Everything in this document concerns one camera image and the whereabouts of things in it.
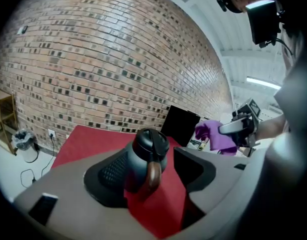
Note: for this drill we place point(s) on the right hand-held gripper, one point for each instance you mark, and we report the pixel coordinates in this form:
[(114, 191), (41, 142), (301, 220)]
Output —
[(252, 114)]

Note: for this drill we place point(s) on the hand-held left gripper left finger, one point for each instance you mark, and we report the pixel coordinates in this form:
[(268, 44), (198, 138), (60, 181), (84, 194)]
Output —
[(68, 196)]

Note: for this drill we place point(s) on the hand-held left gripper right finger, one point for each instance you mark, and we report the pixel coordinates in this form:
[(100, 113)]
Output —
[(226, 184)]

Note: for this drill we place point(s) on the purple cloth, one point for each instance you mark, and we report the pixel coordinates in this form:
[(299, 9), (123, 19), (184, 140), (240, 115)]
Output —
[(218, 136)]

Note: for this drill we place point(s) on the person's right forearm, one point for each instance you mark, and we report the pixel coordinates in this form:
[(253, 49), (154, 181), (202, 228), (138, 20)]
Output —
[(271, 127)]

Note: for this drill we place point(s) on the black cabinet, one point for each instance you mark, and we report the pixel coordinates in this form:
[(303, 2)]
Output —
[(179, 126)]

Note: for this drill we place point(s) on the long ceiling light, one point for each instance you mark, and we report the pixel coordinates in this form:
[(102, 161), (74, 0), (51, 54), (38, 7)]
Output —
[(263, 82)]

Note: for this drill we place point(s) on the table with red tablecloth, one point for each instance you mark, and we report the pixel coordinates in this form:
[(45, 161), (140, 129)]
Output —
[(93, 139)]

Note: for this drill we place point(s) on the white trash bin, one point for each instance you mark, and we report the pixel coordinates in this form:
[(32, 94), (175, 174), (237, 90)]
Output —
[(26, 146)]

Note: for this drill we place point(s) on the wooden shelf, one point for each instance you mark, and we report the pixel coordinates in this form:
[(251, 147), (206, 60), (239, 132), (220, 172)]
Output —
[(4, 114)]

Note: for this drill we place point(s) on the black chest monitor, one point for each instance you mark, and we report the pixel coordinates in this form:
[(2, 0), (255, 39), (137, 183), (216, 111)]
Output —
[(263, 21)]

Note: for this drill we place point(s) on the white wall plate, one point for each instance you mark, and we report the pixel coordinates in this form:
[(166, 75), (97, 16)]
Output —
[(67, 136)]

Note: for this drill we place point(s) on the white wall outlet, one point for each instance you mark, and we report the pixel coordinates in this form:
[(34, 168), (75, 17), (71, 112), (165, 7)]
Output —
[(51, 132)]

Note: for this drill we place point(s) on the black head-mounted camera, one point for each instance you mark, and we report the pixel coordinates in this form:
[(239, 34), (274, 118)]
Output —
[(222, 2)]

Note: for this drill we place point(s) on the white wall switch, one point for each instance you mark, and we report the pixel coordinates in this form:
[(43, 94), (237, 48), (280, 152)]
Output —
[(22, 29)]

